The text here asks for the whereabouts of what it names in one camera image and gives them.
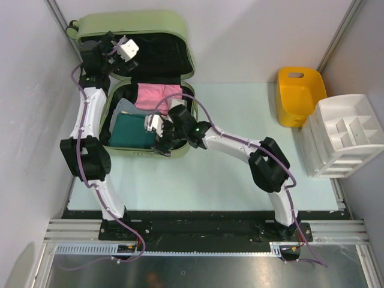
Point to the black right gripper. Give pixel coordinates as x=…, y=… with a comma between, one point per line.
x=159, y=147

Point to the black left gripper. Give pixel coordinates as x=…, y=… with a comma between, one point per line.
x=108, y=41

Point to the green hard-shell suitcase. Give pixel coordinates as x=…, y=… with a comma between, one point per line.
x=164, y=57

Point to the teal garment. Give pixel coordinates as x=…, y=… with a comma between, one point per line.
x=129, y=132

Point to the yellow plastic basket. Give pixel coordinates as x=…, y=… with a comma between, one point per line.
x=298, y=91

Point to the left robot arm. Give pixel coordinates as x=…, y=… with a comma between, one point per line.
x=86, y=157

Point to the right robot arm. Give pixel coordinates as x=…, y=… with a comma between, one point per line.
x=268, y=165

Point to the pink folded garment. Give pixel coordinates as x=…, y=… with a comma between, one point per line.
x=148, y=96

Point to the grey folded garment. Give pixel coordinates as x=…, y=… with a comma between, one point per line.
x=125, y=106

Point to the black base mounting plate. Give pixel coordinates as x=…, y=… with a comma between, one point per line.
x=216, y=232

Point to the white plastic drawer organizer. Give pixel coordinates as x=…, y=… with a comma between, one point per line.
x=340, y=136

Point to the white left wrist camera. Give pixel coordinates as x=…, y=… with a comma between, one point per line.
x=127, y=48

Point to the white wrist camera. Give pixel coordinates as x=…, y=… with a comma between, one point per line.
x=154, y=123
x=127, y=48

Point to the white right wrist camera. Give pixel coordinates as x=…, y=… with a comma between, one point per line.
x=154, y=123

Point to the aluminium frame rail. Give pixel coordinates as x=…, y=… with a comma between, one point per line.
x=324, y=232

